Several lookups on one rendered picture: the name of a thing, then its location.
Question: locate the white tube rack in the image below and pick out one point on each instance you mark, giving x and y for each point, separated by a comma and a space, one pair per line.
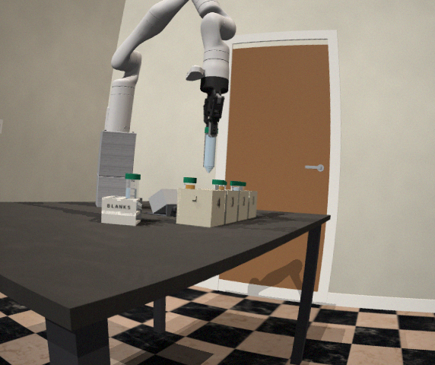
121, 210

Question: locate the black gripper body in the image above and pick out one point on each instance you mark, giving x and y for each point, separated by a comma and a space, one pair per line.
214, 84

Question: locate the cream tube adapter with holes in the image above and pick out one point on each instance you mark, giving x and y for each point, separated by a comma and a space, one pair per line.
200, 207

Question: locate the cream square bucket adapter with holes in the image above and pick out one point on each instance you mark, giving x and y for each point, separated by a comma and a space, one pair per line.
231, 202
252, 204
242, 208

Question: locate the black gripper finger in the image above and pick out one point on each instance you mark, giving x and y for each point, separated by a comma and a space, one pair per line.
206, 115
217, 107

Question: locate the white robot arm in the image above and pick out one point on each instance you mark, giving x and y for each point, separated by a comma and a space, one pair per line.
216, 26

